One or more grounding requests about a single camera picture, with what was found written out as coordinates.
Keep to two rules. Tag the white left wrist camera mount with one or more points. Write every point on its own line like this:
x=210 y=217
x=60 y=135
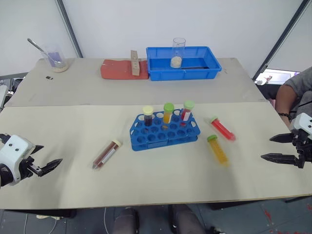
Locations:
x=13 y=151

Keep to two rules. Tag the dark liquid tube yellow cap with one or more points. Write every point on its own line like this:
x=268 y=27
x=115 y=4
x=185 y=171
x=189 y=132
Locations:
x=148 y=120

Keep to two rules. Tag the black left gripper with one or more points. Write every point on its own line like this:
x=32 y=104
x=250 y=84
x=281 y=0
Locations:
x=27 y=168

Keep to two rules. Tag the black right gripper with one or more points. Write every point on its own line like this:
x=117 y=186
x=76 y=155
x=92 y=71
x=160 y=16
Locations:
x=304 y=148

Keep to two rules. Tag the blue plastic test tube rack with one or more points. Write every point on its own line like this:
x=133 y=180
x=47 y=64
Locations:
x=156 y=138

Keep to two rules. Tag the wooden block with holes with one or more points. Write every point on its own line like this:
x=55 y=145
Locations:
x=135 y=68

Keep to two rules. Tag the blue plastic bin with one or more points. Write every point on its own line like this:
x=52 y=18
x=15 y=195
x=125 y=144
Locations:
x=170 y=74

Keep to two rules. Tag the lit display screen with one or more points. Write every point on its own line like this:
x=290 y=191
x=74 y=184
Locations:
x=280 y=76

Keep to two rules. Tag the person's bare forearm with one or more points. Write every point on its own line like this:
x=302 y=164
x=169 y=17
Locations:
x=284 y=100

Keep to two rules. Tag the red-brown mat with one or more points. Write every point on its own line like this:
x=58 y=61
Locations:
x=117 y=70

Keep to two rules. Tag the black table frame bar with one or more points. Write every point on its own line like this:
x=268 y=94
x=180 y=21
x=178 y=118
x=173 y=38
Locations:
x=299 y=198

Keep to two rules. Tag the narrow glass beaker with sand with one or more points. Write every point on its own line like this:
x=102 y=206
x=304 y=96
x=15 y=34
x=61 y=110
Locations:
x=176 y=62

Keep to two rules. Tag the orange tube green cap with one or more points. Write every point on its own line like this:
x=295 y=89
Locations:
x=218 y=151
x=167 y=117

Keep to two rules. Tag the beaker with spoon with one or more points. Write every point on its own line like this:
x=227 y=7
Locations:
x=36 y=45

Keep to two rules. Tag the brown tube cream cap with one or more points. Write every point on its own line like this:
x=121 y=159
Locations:
x=105 y=155

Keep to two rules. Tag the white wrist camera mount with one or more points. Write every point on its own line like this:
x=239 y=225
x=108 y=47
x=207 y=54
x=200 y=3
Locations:
x=13 y=151
x=303 y=123

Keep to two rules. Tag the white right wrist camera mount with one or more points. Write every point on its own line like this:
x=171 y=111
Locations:
x=303 y=123

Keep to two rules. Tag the grey metal frame pole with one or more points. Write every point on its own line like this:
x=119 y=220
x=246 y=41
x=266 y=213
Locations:
x=285 y=36
x=70 y=29

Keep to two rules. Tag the wide glass beaker with sand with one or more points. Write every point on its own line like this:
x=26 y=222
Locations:
x=59 y=67

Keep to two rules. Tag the small black clip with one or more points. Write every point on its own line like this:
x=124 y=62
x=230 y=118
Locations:
x=49 y=78

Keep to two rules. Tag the labelled red tube green cap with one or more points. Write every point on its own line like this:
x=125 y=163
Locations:
x=186 y=113

